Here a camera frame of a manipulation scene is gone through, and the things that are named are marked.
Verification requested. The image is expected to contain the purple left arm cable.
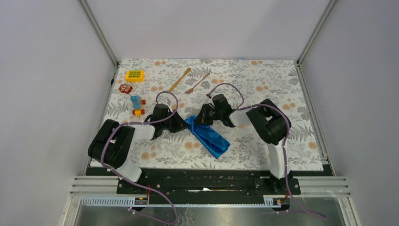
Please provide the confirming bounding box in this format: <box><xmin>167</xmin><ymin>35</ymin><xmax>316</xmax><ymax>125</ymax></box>
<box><xmin>99</xmin><ymin>90</ymin><xmax>180</xmax><ymax>225</ymax></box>

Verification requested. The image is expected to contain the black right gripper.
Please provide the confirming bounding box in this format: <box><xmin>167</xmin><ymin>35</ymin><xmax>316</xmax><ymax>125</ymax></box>
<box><xmin>192</xmin><ymin>104</ymin><xmax>223</xmax><ymax>126</ymax></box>

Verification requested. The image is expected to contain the wooden spoon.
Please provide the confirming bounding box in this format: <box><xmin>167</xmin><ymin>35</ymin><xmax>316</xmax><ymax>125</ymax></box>
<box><xmin>168</xmin><ymin>68</ymin><xmax>192</xmax><ymax>92</ymax></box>

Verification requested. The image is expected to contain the red owl toy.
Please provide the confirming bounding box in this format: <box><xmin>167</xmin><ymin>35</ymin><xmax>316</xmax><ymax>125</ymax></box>
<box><xmin>119</xmin><ymin>84</ymin><xmax>133</xmax><ymax>94</ymax></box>

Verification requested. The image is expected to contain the floral tablecloth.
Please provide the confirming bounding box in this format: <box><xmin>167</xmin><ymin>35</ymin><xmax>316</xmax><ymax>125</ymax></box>
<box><xmin>104</xmin><ymin>59</ymin><xmax>323</xmax><ymax>171</ymax></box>

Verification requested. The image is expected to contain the wooden fork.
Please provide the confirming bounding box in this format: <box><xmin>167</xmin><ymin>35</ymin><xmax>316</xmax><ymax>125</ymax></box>
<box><xmin>185</xmin><ymin>73</ymin><xmax>210</xmax><ymax>94</ymax></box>

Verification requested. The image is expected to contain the blue cloth napkin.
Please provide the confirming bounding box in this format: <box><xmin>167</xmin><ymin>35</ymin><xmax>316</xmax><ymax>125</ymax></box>
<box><xmin>184</xmin><ymin>115</ymin><xmax>231</xmax><ymax>159</ymax></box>

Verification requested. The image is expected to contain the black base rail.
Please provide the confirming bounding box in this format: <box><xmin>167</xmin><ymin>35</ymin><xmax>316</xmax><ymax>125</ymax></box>
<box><xmin>86</xmin><ymin>168</ymin><xmax>302</xmax><ymax>206</ymax></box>

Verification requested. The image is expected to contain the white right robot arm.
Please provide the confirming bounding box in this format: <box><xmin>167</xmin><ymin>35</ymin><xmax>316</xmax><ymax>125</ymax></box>
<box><xmin>193</xmin><ymin>94</ymin><xmax>291</xmax><ymax>194</ymax></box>

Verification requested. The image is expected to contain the blue toy train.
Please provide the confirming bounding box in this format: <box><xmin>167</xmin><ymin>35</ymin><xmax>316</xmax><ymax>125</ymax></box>
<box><xmin>130</xmin><ymin>96</ymin><xmax>146</xmax><ymax>117</ymax></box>

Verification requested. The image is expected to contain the yellow green toy block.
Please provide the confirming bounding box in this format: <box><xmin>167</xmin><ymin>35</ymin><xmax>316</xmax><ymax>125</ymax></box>
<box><xmin>125</xmin><ymin>70</ymin><xmax>145</xmax><ymax>82</ymax></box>

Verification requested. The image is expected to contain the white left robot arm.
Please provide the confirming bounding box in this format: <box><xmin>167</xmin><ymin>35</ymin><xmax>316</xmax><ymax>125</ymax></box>
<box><xmin>88</xmin><ymin>104</ymin><xmax>189</xmax><ymax>194</ymax></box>

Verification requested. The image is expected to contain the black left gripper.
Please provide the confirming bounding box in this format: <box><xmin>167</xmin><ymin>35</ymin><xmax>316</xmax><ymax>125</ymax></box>
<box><xmin>161</xmin><ymin>109</ymin><xmax>189</xmax><ymax>133</ymax></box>

